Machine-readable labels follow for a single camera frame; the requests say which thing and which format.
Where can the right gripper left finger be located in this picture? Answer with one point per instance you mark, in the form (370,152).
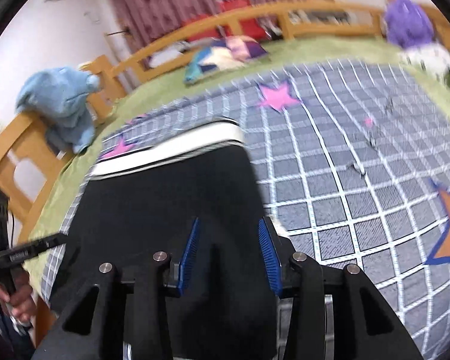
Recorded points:
(114,308)

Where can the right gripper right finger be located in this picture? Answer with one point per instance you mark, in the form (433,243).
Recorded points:
(364,325)

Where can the black pants with white stripe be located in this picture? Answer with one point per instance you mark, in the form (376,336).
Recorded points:
(179,218)

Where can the person's left hand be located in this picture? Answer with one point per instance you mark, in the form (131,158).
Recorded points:
(21,304)

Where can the grey plaid star blanket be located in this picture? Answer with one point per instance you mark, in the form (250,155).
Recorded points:
(345,153)

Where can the colourful patchwork cushion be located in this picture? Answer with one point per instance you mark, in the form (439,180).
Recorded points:
(229,53)

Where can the green bed cover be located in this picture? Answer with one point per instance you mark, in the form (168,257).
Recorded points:
(62,201)

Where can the white black-spotted pillow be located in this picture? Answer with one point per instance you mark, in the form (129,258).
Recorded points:
(434,59)

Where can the purple plush toy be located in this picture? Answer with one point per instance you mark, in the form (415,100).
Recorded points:
(407,25)

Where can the wooden bed frame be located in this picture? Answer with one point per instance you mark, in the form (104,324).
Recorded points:
(30,166)

